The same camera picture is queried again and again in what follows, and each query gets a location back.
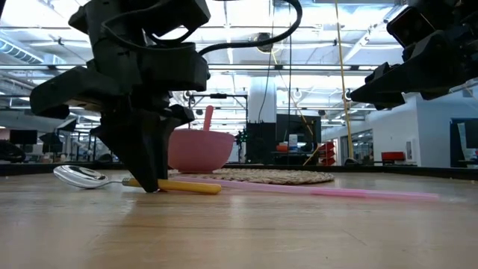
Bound pink bowl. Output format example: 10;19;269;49
167;129;236;174

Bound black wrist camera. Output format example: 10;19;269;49
386;5;442;49
147;0;212;38

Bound round woven straw placemat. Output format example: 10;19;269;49
167;167;336;187

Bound black upright panel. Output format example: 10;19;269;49
276;114;322;153

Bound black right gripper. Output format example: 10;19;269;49
350;22;478;111

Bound red box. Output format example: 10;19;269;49
380;151;406;162

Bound yellow hanging cord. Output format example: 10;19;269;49
334;0;356;160

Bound ceiling cable reel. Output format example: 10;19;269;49
255;32;277;53

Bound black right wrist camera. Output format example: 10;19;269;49
386;5;442;49

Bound orange-handled metal spoon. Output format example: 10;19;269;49
53;164;223;196

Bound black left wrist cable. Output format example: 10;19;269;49
100;0;304;57

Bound red storage bins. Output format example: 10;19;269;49
317;140;337;166

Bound black background gantry frame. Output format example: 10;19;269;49
187;92;249;132

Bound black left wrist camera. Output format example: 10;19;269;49
147;0;212;38

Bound black aluminium table frame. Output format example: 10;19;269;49
0;161;478;181

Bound red-handled metal fork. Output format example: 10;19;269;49
202;105;215;132

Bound black background monitor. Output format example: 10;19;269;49
9;129;39;146

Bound pink drinking straw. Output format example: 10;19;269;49
170;175;441;203

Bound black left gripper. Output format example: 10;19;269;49
29;40;211;194

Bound black cabinet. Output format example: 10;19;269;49
245;121;278;164

